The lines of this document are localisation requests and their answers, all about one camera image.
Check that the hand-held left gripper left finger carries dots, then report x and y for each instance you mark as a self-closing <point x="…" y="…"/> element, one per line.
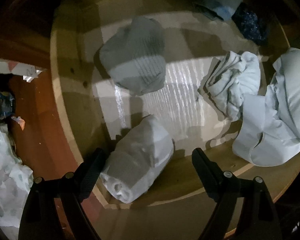
<point x="92" y="175"/>

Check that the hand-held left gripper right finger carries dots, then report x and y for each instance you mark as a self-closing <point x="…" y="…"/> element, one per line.
<point x="205" y="170"/>

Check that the wooden drawer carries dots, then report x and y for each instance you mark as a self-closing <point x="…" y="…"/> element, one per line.
<point x="72" y="92"/>

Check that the light blue sock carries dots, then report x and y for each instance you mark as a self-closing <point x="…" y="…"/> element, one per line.
<point x="222" y="0"/>

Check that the white drawer liner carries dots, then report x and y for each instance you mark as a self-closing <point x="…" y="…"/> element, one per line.
<point x="180" y="105"/>

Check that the white spotted bedsheet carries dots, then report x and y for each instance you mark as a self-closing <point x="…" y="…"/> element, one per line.
<point x="7" y="180"/>

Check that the pale blue crumpled garment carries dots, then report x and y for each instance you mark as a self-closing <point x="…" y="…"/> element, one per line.
<point x="277" y="120"/>

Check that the small paper scrap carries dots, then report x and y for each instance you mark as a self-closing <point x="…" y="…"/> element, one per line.
<point x="19" y="122"/>

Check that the white striped garment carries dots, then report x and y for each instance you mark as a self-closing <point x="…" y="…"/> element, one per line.
<point x="235" y="85"/>

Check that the blue plastic packet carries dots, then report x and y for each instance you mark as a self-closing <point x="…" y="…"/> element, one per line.
<point x="1" y="103"/>

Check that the grey rolled garment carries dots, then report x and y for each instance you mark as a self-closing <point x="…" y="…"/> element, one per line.
<point x="135" y="55"/>

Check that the dark blue patterned garment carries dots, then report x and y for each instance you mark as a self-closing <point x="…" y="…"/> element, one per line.
<point x="252" y="25"/>

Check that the wooden nightstand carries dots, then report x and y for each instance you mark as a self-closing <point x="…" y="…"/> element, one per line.
<point x="27" y="17"/>

